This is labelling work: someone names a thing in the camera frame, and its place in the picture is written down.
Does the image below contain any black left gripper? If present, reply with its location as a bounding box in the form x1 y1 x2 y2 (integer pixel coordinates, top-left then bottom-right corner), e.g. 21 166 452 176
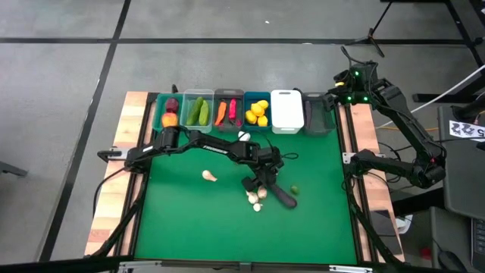
242 147 285 192

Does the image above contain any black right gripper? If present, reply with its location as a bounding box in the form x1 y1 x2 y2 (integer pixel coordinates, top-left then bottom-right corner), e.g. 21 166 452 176
321 64 380 112

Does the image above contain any orange chili pepper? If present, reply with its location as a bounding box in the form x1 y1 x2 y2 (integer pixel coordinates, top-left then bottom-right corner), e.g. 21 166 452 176
214 100 227 127

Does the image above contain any green cucumber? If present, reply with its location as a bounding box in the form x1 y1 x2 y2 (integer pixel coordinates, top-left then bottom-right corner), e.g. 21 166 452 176
199 99 210 127
186 96 205 126

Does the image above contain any red yellow apple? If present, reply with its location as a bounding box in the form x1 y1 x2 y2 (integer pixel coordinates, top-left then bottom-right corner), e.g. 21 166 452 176
161 111 179 129

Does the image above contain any smoky translucent grey basket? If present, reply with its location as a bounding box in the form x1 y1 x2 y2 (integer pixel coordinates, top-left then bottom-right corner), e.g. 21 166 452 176
302 92 337 136

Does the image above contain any wooden table side board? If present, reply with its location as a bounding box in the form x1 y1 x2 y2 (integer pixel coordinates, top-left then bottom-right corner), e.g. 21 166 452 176
348 96 405 262
83 90 151 257

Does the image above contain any white plastic basket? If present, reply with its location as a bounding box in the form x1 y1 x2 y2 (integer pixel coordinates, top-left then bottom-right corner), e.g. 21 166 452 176
271 89 305 134

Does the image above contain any black tripod stand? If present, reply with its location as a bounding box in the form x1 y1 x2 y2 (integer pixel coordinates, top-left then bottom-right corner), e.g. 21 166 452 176
343 0 402 58

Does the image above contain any blue plastic basket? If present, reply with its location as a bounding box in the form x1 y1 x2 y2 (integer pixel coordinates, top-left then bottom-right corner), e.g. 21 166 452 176
243 91 273 133

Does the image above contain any black floor stand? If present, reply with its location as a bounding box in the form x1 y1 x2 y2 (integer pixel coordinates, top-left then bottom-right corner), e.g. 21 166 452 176
411 0 485 104

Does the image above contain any dark grey plastic basket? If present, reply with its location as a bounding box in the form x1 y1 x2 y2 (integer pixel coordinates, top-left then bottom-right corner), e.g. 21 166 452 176
212 89 246 132

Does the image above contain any clear plastic basket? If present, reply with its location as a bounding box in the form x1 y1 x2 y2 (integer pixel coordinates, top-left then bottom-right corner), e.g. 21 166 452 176
180 89 215 133

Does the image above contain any teal green plastic basket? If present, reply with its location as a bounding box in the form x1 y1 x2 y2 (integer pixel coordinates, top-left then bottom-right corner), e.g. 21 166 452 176
152 93 186 133

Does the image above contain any white marker tag paper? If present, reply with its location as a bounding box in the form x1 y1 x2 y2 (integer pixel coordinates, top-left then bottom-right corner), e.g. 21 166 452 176
449 120 485 143

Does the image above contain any white crumpled object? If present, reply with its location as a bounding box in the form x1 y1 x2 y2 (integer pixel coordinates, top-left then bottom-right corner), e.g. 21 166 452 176
396 214 415 235

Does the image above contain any grey desk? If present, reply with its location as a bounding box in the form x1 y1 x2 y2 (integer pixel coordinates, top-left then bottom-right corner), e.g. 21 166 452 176
437 105 485 221

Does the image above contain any black computer mouse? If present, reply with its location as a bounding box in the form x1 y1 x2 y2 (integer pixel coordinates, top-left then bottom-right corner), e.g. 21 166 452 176
438 251 470 273

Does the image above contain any black keyboard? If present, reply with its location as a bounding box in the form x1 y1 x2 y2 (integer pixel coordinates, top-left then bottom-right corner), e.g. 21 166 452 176
471 218 485 271

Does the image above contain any black floor object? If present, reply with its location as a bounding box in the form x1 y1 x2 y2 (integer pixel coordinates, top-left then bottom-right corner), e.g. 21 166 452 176
0 160 30 178

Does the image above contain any black aluminium table frame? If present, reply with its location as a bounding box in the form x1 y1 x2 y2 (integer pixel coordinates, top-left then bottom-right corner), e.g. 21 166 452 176
85 90 406 273

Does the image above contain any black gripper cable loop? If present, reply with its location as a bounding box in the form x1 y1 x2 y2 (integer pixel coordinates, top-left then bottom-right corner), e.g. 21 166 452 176
261 130 300 161

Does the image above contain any yellow floor cable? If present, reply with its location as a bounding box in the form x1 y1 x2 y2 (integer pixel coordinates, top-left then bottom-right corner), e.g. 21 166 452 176
377 126 440 133

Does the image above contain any black cable bundle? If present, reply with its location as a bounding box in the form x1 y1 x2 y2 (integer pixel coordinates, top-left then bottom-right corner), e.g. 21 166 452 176
92 166 147 259
346 181 402 265

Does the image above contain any white cable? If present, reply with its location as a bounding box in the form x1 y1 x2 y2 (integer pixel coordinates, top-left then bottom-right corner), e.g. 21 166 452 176
378 64 485 128

